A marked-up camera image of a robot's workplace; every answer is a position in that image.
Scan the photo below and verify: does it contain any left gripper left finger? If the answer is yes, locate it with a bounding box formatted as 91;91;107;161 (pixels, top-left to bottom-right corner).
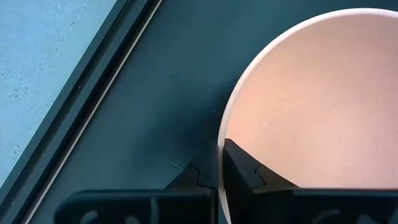
54;163;218;224

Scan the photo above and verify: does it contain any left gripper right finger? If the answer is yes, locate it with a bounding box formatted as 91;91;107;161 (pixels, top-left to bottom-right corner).
222;138;398;224

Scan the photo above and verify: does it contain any black aluminium table frame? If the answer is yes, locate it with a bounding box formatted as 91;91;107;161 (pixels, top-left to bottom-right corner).
0;0;164;224

